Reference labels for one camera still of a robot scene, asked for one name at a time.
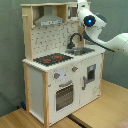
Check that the right oven knob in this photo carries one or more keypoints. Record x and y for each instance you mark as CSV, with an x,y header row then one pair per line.
x,y
74,68

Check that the left oven knob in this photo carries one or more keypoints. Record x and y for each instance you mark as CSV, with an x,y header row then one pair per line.
x,y
56,75

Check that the black toy faucet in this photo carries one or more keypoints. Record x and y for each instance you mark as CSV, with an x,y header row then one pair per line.
x,y
73,40

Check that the grey toy sink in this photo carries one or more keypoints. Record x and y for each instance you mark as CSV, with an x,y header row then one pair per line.
x,y
79,51

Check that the wooden toy kitchen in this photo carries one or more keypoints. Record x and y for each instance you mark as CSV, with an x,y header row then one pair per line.
x,y
40,84

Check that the grey range hood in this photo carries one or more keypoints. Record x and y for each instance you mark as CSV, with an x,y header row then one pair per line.
x,y
49,18

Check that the white cabinet door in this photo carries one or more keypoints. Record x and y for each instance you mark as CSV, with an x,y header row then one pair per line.
x,y
90,79

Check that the black toy stovetop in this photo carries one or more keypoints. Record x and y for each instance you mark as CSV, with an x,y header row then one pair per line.
x,y
52,59

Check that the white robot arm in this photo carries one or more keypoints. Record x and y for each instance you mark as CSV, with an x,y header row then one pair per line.
x,y
93,24

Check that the toy oven door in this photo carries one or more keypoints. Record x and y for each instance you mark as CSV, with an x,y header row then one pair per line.
x,y
65,97

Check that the toy microwave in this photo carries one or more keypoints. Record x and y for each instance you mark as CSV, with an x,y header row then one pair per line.
x,y
71,12

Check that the oven knob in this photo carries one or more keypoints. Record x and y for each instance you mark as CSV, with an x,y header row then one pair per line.
x,y
56,75
74,68

